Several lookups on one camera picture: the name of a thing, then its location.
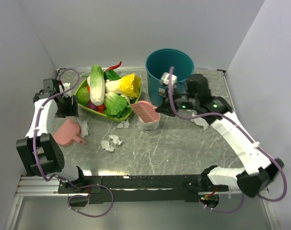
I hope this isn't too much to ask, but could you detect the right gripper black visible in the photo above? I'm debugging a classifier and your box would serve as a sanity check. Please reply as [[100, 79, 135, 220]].
[[154, 86, 197, 117]]

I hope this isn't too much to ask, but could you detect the pink hand brush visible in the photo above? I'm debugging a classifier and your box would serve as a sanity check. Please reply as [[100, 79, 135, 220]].
[[130, 101, 160, 123]]

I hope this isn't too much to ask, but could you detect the pink dustpan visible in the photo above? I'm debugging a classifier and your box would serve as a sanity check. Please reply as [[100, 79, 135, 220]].
[[53, 119, 85, 146]]

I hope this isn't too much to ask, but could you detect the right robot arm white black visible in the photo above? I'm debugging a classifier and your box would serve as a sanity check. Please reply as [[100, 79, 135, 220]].
[[156, 73, 284, 198]]

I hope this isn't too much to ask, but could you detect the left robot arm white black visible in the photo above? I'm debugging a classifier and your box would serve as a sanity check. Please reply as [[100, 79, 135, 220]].
[[16, 79, 87, 193]]

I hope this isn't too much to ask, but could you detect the green vegetable basket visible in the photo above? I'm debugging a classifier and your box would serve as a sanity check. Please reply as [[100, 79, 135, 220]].
[[75, 79, 140, 122]]

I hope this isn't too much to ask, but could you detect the round green cabbage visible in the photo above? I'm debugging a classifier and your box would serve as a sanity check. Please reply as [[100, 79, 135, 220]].
[[77, 87, 90, 106]]

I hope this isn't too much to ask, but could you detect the purple onion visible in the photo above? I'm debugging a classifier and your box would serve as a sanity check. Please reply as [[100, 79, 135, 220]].
[[87, 101, 98, 111]]

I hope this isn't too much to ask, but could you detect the white tissue roll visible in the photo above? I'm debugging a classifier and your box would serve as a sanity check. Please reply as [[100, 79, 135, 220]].
[[138, 117, 160, 132]]

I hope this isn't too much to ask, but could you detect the paper scrap beside dustpan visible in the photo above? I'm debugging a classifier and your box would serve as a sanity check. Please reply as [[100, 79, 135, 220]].
[[78, 120, 89, 138]]

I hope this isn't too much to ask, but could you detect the red tomato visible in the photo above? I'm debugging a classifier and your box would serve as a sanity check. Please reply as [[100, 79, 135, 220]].
[[97, 104, 105, 114]]

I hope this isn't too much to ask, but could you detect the paper scrap right side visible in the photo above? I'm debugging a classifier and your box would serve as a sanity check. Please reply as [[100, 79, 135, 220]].
[[191, 117, 209, 130]]

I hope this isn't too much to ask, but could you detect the green white napa cabbage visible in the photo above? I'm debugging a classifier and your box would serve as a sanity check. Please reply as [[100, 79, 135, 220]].
[[87, 65, 105, 106]]

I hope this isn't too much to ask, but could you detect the yellow white cabbage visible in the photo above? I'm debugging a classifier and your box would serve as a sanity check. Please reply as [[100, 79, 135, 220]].
[[105, 73, 141, 98]]

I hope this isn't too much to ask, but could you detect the teal plastic bucket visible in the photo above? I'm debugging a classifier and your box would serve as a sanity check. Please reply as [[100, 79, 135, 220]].
[[145, 48, 195, 107]]

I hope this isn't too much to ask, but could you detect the green leafy bok choy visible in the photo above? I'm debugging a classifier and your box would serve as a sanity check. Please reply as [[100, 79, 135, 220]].
[[104, 92, 132, 119]]

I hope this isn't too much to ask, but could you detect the paper scrap centre lower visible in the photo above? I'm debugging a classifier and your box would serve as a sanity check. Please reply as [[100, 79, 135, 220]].
[[101, 140, 115, 152]]

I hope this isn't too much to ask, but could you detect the dark green pepper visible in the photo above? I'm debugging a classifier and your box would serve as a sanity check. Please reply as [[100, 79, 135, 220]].
[[104, 69, 121, 81]]

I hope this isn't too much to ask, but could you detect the paper scrap centre upper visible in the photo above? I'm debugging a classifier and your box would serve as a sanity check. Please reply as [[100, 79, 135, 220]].
[[109, 135, 123, 146]]

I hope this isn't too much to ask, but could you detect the red chili pepper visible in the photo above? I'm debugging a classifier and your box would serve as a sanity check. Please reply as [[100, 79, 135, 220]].
[[105, 61, 122, 72]]

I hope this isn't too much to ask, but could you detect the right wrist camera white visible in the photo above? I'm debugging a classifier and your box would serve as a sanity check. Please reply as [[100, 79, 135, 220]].
[[160, 72, 177, 86]]

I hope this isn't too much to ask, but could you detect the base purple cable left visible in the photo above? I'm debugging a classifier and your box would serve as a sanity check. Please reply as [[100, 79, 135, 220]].
[[68, 185, 116, 219]]

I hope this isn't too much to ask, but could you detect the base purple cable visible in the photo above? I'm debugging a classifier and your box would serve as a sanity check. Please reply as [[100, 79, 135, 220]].
[[68, 185, 116, 219], [199, 189, 244, 213]]

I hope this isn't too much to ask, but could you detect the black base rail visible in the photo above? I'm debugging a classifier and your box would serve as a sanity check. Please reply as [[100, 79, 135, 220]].
[[58, 174, 229, 204]]

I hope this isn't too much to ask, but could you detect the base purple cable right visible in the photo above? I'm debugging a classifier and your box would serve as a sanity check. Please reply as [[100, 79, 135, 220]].
[[199, 189, 244, 213]]

